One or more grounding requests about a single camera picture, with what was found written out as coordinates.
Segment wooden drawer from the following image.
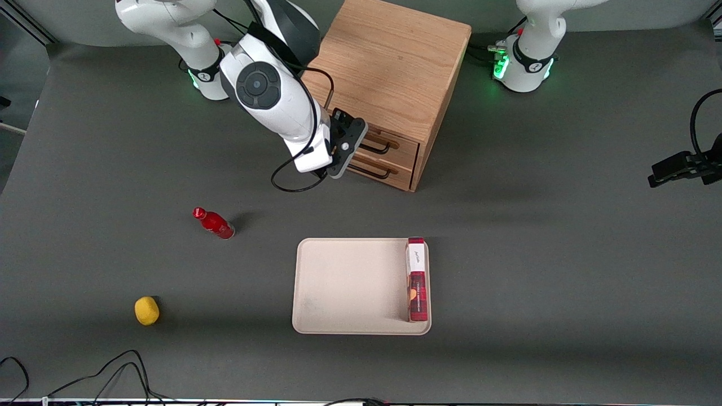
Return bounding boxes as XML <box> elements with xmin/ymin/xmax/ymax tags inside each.
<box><xmin>361</xmin><ymin>125</ymin><xmax>421</xmax><ymax>171</ymax></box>
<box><xmin>346</xmin><ymin>153</ymin><xmax>417</xmax><ymax>191</ymax></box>

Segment aluminium frame profile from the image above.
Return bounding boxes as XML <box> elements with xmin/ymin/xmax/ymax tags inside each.
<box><xmin>0</xmin><ymin>0</ymin><xmax>57</xmax><ymax>47</ymax></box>

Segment beige plastic tray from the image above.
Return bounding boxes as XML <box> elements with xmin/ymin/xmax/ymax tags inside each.
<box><xmin>292</xmin><ymin>237</ymin><xmax>432</xmax><ymax>336</ymax></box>

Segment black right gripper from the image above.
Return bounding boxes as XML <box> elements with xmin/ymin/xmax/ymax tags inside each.
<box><xmin>330</xmin><ymin>109</ymin><xmax>369</xmax><ymax>160</ymax></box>

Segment black looped device cable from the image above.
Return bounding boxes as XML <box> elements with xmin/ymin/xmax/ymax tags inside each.
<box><xmin>690</xmin><ymin>89</ymin><xmax>722</xmax><ymax>161</ymax></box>

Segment wooden two-drawer cabinet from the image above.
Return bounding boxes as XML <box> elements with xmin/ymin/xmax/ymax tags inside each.
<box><xmin>302</xmin><ymin>0</ymin><xmax>472</xmax><ymax>192</ymax></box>

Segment short black floor cable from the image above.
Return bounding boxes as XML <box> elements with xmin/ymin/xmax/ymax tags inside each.
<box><xmin>0</xmin><ymin>356</ymin><xmax>30</xmax><ymax>404</ymax></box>

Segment red plastic cola bottle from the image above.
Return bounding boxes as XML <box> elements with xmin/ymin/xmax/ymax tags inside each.
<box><xmin>192</xmin><ymin>207</ymin><xmax>236</xmax><ymax>240</ymax></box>

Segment black left arm base cables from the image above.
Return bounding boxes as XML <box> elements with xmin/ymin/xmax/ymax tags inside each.
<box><xmin>467</xmin><ymin>25</ymin><xmax>528</xmax><ymax>64</ymax></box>

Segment red and white snack box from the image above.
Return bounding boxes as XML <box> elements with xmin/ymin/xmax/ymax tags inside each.
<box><xmin>406</xmin><ymin>237</ymin><xmax>429</xmax><ymax>323</ymax></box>

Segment long black floor cable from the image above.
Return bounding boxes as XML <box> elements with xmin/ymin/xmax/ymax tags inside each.
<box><xmin>48</xmin><ymin>350</ymin><xmax>175</xmax><ymax>405</ymax></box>

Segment black clamp-mounted device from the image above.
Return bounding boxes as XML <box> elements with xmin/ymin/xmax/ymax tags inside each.
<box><xmin>648</xmin><ymin>133</ymin><xmax>722</xmax><ymax>188</ymax></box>

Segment black drawer handle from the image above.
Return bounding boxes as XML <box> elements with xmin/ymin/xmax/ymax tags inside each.
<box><xmin>361</xmin><ymin>130</ymin><xmax>400</xmax><ymax>155</ymax></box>
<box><xmin>350</xmin><ymin>159</ymin><xmax>399</xmax><ymax>180</ymax></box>

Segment yellow lemon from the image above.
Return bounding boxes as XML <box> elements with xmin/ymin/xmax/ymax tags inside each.
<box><xmin>134</xmin><ymin>296</ymin><xmax>160</xmax><ymax>326</ymax></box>

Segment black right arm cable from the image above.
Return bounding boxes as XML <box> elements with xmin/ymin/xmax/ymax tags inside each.
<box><xmin>271</xmin><ymin>67</ymin><xmax>337</xmax><ymax>193</ymax></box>

